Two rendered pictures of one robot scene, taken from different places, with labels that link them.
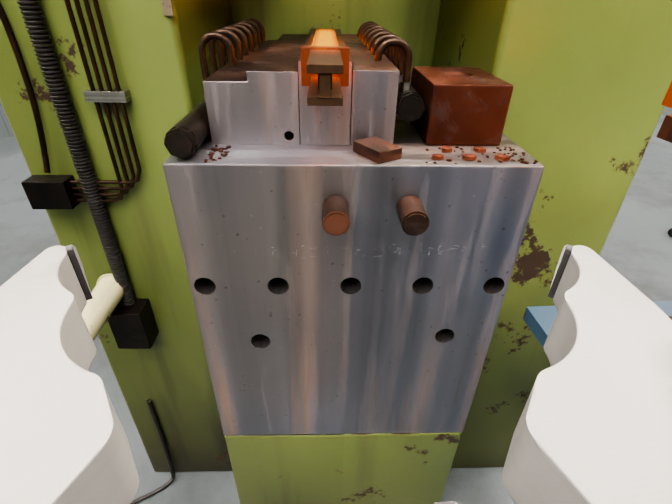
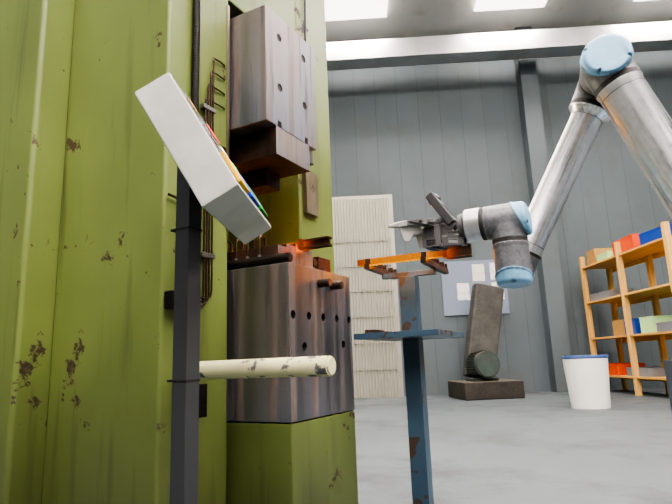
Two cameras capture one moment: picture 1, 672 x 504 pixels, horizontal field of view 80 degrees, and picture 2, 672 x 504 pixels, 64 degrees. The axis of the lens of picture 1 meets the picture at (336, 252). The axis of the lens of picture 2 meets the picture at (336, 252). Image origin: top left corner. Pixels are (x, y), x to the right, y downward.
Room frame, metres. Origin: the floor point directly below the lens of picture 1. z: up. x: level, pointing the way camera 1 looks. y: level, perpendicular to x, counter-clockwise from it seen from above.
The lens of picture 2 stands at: (-0.51, 1.41, 0.63)
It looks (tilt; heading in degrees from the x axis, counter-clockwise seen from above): 11 degrees up; 300
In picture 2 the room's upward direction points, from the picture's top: 2 degrees counter-clockwise
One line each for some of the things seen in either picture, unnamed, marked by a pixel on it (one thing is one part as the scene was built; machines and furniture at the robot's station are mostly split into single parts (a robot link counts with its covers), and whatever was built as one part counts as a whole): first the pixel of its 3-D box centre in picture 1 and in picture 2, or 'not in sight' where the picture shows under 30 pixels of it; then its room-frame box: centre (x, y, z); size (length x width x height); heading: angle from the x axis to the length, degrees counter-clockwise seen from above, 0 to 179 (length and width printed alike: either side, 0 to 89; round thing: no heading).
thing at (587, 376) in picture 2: not in sight; (587, 381); (0.27, -5.53, 0.29); 0.51 x 0.48 x 0.59; 28
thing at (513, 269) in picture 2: not in sight; (512, 263); (-0.21, -0.02, 0.86); 0.12 x 0.09 x 0.12; 99
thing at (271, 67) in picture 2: not in sight; (250, 101); (0.65, 0.00, 1.56); 0.42 x 0.39 x 0.40; 2
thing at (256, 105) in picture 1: (308, 71); (243, 264); (0.65, 0.05, 0.96); 0.42 x 0.20 x 0.09; 2
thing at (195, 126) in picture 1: (223, 98); (236, 265); (0.58, 0.16, 0.93); 0.40 x 0.03 x 0.03; 2
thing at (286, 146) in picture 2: not in sight; (243, 162); (0.65, 0.05, 1.32); 0.42 x 0.20 x 0.10; 2
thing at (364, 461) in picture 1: (337, 387); (252, 491); (0.66, -0.01, 0.23); 0.56 x 0.38 x 0.47; 2
